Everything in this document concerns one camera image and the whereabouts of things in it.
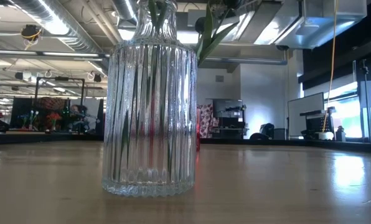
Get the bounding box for black office chair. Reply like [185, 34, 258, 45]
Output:
[249, 122, 275, 141]

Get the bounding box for yellow hanging cable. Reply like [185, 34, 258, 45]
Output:
[321, 0, 339, 133]

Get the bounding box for black equipment cart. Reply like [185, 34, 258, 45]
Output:
[299, 106, 336, 140]

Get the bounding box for dark purple artificial tulip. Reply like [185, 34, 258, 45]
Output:
[148, 0, 240, 68]

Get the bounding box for black background rig frame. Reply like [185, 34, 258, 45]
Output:
[34, 76, 87, 107]

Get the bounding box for silver round ceiling duct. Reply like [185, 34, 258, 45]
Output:
[16, 0, 109, 55]

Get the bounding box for silver rectangular ceiling duct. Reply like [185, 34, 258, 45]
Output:
[253, 0, 368, 50]

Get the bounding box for red dotted white cloth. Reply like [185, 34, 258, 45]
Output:
[197, 103, 215, 139]

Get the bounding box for black ceiling cable reel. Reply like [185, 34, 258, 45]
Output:
[20, 24, 42, 42]

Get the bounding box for red background flowers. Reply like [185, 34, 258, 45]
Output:
[46, 111, 62, 131]

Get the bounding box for black cabinet machine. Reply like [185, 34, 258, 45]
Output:
[212, 98, 248, 139]

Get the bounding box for white whiteboard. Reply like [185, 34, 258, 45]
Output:
[287, 91, 325, 138]

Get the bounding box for clear ribbed glass vase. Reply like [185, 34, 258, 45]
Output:
[101, 0, 199, 198]

